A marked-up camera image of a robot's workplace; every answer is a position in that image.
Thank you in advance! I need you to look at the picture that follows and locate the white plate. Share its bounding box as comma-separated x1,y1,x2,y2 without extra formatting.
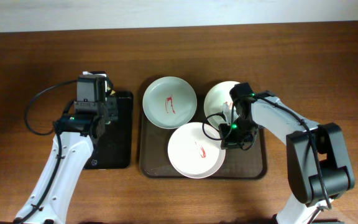
167,122,226,179
204,81,239,130

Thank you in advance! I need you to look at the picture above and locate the pale grey plate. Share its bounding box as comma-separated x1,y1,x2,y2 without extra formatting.
142,77,198,129

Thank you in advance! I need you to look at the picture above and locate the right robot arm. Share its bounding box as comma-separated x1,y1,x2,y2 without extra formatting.
219,83,356,224

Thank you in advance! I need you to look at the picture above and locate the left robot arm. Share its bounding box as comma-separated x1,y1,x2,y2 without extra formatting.
14,71,117,223

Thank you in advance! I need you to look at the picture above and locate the small black tray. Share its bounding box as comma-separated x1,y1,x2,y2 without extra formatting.
84,91,134,170

